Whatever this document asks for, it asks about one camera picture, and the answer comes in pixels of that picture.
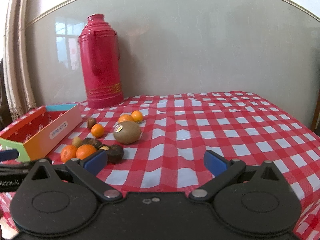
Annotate dark cracked mangosteen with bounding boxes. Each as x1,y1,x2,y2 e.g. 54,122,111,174
99,145,124,164

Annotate brown kiwi with sticker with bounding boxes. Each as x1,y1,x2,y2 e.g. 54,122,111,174
113,121,142,144

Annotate small orange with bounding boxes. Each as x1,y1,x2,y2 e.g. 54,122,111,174
118,114,134,123
131,111,143,123
91,124,105,138
76,145,97,160
60,145,77,163

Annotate red thermos flask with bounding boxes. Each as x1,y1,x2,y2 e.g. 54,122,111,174
78,14,124,109

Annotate colourful cardboard box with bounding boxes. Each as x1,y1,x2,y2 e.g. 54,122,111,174
1,103,82,162

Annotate dark brown mangosteen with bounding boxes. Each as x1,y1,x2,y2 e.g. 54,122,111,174
82,138,102,150

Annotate red white checkered tablecloth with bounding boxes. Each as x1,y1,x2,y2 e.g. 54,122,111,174
0,90,320,240

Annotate small yellowish brown fruit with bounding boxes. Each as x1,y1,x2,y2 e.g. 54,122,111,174
72,137,82,148

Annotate beige curtain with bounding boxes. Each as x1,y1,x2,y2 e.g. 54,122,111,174
3,0,36,121

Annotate small brown round fruit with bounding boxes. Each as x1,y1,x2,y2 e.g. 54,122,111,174
87,117,97,129

